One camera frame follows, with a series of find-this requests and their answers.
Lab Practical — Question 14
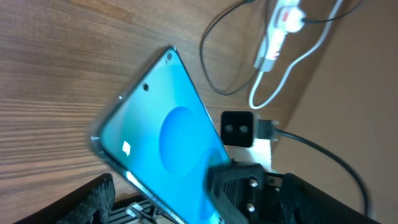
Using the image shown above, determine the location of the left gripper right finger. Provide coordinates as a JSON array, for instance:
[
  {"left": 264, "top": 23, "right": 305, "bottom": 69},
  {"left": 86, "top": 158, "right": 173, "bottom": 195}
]
[{"left": 279, "top": 173, "right": 377, "bottom": 224}]

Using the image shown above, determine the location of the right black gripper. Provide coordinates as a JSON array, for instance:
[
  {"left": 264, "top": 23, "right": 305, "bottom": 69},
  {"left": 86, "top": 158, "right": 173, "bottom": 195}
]
[{"left": 204, "top": 161, "right": 283, "bottom": 224}]

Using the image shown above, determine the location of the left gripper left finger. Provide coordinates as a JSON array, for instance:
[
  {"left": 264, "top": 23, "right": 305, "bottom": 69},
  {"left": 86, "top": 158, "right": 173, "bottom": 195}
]
[{"left": 18, "top": 173, "right": 116, "bottom": 224}]

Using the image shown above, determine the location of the teal Galaxy S25 smartphone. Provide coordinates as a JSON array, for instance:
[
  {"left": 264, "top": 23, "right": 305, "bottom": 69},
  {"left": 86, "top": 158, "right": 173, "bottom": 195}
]
[{"left": 88, "top": 46, "right": 229, "bottom": 224}]

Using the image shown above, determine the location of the black USB charging cable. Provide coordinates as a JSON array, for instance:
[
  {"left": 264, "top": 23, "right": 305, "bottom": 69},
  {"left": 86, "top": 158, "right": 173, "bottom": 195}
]
[{"left": 199, "top": 0, "right": 364, "bottom": 96}]

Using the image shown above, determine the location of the white charger plug adapter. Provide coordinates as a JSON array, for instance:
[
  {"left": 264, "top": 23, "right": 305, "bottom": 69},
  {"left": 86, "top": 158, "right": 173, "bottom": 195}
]
[{"left": 277, "top": 6, "right": 306, "bottom": 33}]

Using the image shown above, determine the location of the white power strip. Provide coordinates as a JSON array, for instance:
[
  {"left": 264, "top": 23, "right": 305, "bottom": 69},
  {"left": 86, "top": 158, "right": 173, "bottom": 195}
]
[{"left": 254, "top": 0, "right": 300, "bottom": 72}]

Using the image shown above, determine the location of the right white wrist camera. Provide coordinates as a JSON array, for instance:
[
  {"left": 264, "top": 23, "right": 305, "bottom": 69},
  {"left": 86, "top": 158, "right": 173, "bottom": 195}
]
[{"left": 220, "top": 111, "right": 278, "bottom": 171}]

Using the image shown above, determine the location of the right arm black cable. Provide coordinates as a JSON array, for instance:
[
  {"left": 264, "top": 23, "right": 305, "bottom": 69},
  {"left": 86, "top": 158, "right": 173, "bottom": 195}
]
[{"left": 273, "top": 128, "right": 371, "bottom": 218}]

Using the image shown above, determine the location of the white power strip cord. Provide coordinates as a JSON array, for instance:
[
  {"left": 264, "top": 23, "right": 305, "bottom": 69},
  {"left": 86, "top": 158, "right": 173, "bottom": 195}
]
[{"left": 248, "top": 0, "right": 345, "bottom": 110}]

